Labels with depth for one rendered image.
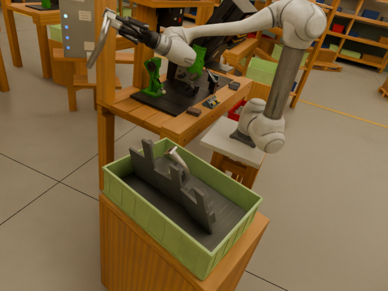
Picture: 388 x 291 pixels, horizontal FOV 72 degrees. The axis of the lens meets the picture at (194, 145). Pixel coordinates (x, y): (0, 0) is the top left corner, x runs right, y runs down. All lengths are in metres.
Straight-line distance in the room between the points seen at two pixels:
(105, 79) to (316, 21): 1.27
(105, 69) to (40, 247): 1.29
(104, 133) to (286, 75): 1.35
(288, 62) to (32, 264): 1.95
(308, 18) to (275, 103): 0.42
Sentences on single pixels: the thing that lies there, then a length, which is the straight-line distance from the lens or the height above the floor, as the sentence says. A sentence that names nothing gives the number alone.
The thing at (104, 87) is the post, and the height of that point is 0.99.
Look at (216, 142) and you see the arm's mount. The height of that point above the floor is 0.89.
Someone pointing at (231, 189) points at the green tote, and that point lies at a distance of 1.32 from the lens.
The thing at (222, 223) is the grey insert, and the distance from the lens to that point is 1.24.
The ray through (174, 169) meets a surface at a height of 1.14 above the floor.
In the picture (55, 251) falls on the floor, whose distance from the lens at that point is 2.17.
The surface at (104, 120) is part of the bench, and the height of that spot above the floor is 0.74.
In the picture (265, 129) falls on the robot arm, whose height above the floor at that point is 1.12.
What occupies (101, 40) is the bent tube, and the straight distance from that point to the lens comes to 1.23.
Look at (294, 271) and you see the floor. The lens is 2.36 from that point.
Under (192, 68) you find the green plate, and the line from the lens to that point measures 2.18.
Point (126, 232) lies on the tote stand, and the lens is 1.32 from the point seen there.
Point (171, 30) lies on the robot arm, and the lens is 1.48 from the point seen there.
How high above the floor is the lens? 1.76
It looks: 33 degrees down
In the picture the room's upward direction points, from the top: 12 degrees clockwise
